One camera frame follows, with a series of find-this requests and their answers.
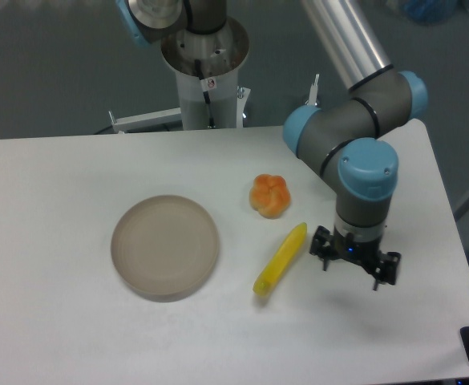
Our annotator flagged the black cable on pedestal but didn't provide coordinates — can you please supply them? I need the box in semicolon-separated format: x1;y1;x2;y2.
194;59;217;129

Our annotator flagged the white metal bracket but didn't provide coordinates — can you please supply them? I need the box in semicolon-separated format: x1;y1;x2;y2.
304;73;321;107
108;107;182;133

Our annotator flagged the white metal bracket left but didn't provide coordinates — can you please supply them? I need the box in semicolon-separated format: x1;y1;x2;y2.
108;107;182;133

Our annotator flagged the beige round plate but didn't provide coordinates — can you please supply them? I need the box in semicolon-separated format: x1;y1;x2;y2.
110;195;220;302

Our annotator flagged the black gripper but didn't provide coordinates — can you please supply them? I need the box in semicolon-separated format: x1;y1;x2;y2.
309;225;402;291

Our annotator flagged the white metal bracket right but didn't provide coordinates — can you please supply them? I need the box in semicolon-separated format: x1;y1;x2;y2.
304;73;321;107

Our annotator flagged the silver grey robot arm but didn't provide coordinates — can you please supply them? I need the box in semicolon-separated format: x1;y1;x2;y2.
117;1;428;285

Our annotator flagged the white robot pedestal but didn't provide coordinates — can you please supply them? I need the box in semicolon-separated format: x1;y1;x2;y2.
161;17;249;130

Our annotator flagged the orange bread roll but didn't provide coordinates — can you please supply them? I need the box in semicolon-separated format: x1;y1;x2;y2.
249;174;291;219

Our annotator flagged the blue plastic bag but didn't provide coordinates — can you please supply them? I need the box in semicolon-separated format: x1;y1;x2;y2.
398;0;469;25

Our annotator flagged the yellow toy banana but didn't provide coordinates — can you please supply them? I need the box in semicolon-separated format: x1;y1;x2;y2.
253;222;308;298

